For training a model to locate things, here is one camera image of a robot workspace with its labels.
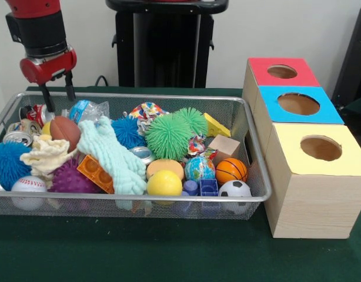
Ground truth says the green fuzzy ball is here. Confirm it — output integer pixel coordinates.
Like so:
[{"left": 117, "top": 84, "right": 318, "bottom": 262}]
[
  {"left": 144, "top": 113, "right": 193, "bottom": 162},
  {"left": 176, "top": 107, "right": 209, "bottom": 136}
]

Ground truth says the black cable loop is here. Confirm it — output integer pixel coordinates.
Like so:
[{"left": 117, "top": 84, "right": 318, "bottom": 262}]
[{"left": 93, "top": 75, "right": 110, "bottom": 88}]

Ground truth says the orange plastic block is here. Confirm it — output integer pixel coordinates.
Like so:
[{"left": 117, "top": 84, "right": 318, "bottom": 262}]
[{"left": 76, "top": 155, "right": 115, "bottom": 194}]

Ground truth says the brown toy football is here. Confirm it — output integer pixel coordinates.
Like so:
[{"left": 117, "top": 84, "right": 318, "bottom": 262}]
[{"left": 49, "top": 116, "right": 82, "bottom": 153}]

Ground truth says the black and white soccer ball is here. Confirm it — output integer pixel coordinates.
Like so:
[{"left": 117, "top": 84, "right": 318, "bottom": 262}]
[{"left": 218, "top": 179, "right": 253, "bottom": 214}]

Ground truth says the purple spiky ball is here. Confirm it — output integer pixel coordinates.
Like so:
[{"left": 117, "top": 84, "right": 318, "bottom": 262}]
[{"left": 48, "top": 158, "right": 102, "bottom": 194}]

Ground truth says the blue fuzzy ball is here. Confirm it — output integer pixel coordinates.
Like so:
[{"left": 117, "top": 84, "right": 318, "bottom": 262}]
[
  {"left": 111, "top": 117, "right": 148, "bottom": 149},
  {"left": 0, "top": 142, "right": 33, "bottom": 192}
]

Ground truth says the yellow ball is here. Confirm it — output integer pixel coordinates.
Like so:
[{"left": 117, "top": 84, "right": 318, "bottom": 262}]
[{"left": 146, "top": 169, "right": 183, "bottom": 197}]

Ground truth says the dark green table cloth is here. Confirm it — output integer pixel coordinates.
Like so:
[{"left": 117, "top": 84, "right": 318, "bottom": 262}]
[
  {"left": 343, "top": 93, "right": 361, "bottom": 118},
  {"left": 0, "top": 85, "right": 361, "bottom": 282}
]

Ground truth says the black upright panel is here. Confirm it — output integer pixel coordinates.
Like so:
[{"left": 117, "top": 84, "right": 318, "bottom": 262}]
[{"left": 330, "top": 4, "right": 361, "bottom": 103}]

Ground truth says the white baseball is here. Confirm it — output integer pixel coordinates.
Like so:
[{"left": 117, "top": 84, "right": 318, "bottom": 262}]
[{"left": 11, "top": 176, "right": 48, "bottom": 211}]

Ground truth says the multicoloured knotted fabric toy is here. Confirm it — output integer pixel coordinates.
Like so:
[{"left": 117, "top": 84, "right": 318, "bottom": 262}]
[{"left": 188, "top": 133, "right": 208, "bottom": 156}]

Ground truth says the wooden box with three holes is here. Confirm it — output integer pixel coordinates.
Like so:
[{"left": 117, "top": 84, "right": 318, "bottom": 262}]
[{"left": 242, "top": 57, "right": 361, "bottom": 239}]

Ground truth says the mint green knitted cloth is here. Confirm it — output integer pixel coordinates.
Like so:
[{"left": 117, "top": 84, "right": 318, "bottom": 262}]
[{"left": 77, "top": 115, "right": 148, "bottom": 196}]

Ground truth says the shallow clear mesh bin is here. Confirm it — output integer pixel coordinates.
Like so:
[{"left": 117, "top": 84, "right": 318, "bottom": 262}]
[{"left": 0, "top": 90, "right": 272, "bottom": 220}]

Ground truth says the small orange basketball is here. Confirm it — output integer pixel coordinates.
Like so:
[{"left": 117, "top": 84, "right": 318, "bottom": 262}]
[{"left": 215, "top": 157, "right": 248, "bottom": 186}]

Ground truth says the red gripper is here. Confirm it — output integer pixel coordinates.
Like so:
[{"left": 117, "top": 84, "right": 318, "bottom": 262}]
[{"left": 19, "top": 48, "right": 78, "bottom": 113}]

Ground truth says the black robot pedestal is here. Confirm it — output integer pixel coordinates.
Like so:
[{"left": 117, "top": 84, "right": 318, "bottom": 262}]
[{"left": 105, "top": 0, "right": 230, "bottom": 88}]

